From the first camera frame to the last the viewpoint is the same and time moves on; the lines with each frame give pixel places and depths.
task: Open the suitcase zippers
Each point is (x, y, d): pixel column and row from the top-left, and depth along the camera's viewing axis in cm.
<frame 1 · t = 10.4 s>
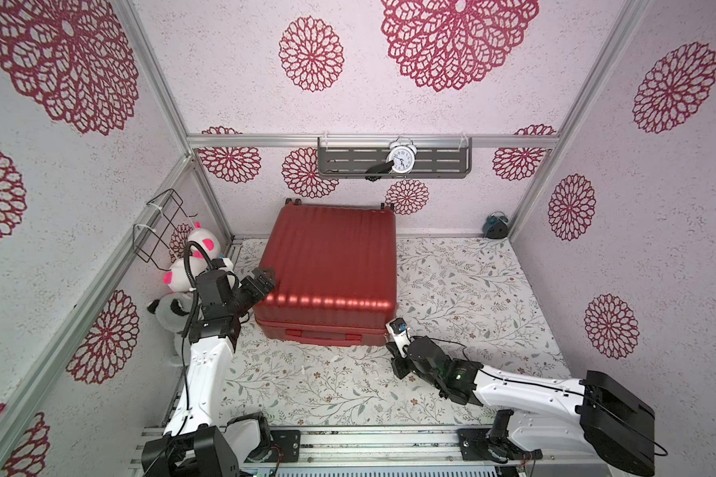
left hand: (268, 280, 81), fingers open
right hand: (385, 345, 81), fingers closed
red ribbed hard-shell suitcase: (339, 268, 80), point 26 cm above the table
black object on shelf: (379, 169, 94), point 35 cm above the table
white pink plush toy: (207, 240, 94), point 21 cm above the table
grey white plush dog: (173, 311, 78), point 21 cm above the table

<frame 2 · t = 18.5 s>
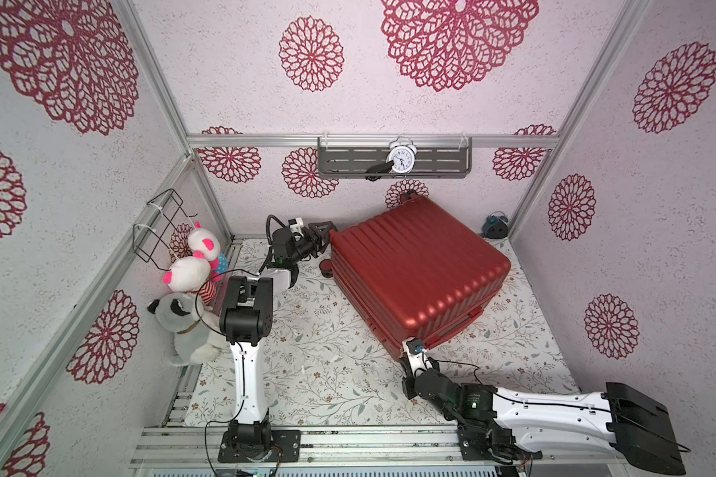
left hand: (334, 226, 97), fingers open
right hand: (397, 362, 79), fingers closed
red ribbed hard-shell suitcase: (411, 271, 81), point 24 cm above the table
the other named things where they were.

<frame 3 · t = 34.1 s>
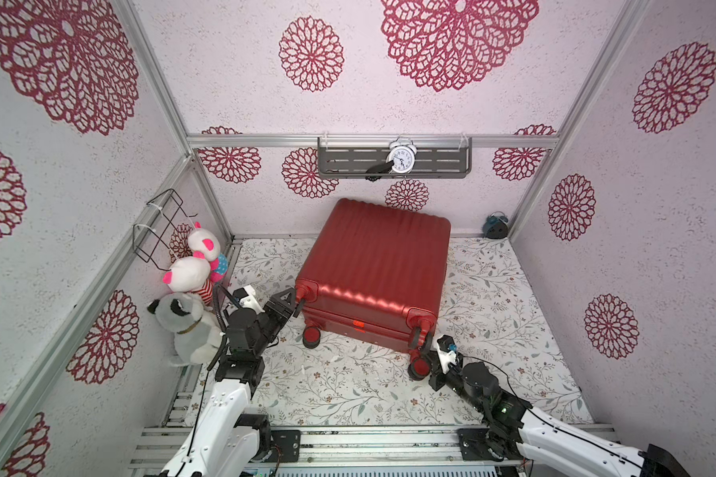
left hand: (295, 295, 80), fingers open
right hand: (421, 349, 81), fingers closed
red ribbed hard-shell suitcase: (372, 279, 80), point 24 cm above the table
the other named things where they were.

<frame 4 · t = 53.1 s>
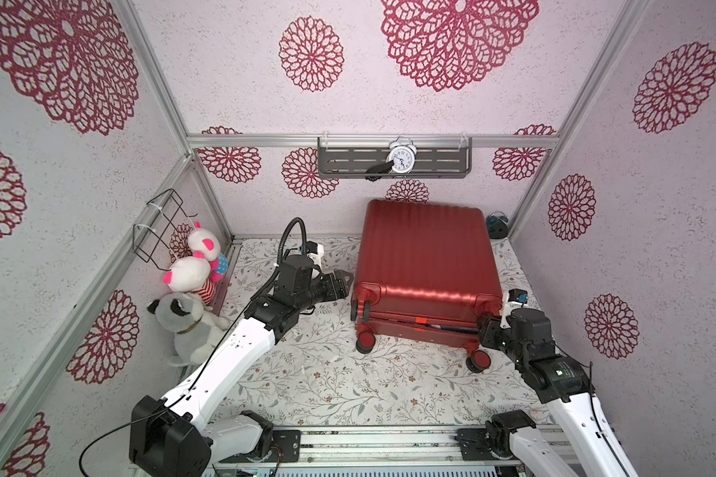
left hand: (344, 280, 77), fingers open
right hand: (488, 318, 75), fingers open
red ribbed hard-shell suitcase: (425, 271, 81), point 24 cm above the table
the other named things where they were.

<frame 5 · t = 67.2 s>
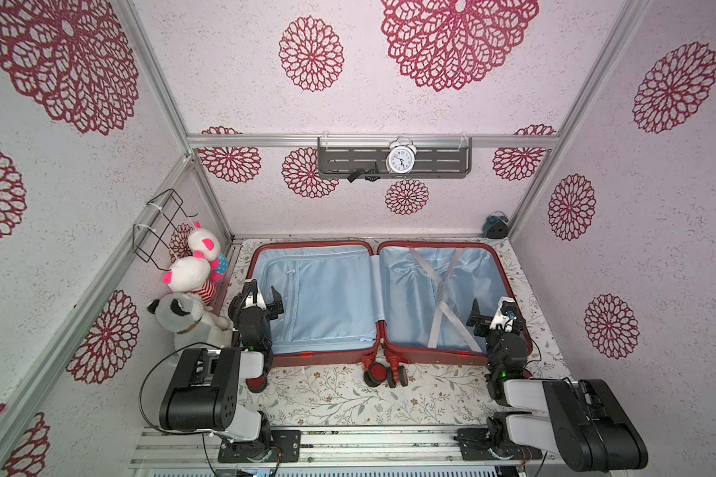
left hand: (258, 291, 91), fingers open
right hand: (493, 302, 84), fingers open
red ribbed hard-shell suitcase: (402, 301, 102), point 2 cm above the table
